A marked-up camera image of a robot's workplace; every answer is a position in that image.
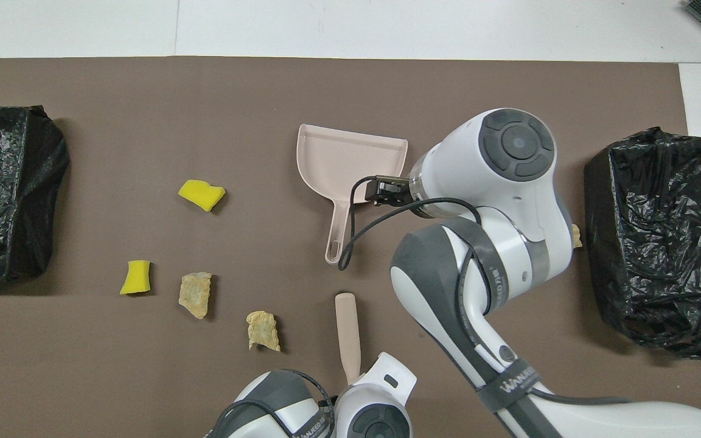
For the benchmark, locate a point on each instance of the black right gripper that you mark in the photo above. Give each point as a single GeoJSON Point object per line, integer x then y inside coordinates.
{"type": "Point", "coordinates": [396, 193]}

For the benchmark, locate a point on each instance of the beige plastic dustpan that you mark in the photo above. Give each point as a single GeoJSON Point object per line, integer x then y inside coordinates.
{"type": "Point", "coordinates": [338, 158]}

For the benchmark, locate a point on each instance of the beige hand brush black bristles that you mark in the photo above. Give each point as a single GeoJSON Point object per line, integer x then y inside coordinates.
{"type": "Point", "coordinates": [348, 334]}

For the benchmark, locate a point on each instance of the wedge yellow sponge piece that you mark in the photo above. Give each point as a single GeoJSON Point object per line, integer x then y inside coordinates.
{"type": "Point", "coordinates": [199, 193]}

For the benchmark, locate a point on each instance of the ridged tan bread chunk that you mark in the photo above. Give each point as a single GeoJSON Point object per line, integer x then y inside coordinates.
{"type": "Point", "coordinates": [263, 331]}

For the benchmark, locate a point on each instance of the pale bread piece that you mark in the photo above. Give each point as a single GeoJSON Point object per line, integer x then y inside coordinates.
{"type": "Point", "coordinates": [577, 236]}

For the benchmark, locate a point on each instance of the greyish bread chunk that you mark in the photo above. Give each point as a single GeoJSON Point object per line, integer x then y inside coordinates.
{"type": "Point", "coordinates": [195, 295]}

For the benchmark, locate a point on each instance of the small yellow sponge piece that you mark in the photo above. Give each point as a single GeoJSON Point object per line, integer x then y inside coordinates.
{"type": "Point", "coordinates": [136, 277]}

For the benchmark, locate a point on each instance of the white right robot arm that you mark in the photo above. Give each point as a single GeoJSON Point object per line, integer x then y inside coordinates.
{"type": "Point", "coordinates": [527, 194]}

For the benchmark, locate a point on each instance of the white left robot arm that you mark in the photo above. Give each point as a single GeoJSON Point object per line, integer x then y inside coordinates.
{"type": "Point", "coordinates": [381, 380]}

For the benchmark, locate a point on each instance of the bin with black plastic bag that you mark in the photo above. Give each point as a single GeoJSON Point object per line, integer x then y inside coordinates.
{"type": "Point", "coordinates": [3, 194]}
{"type": "Point", "coordinates": [661, 255]}

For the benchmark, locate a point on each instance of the brown table mat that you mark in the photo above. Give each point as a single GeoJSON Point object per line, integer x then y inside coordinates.
{"type": "Point", "coordinates": [143, 121]}

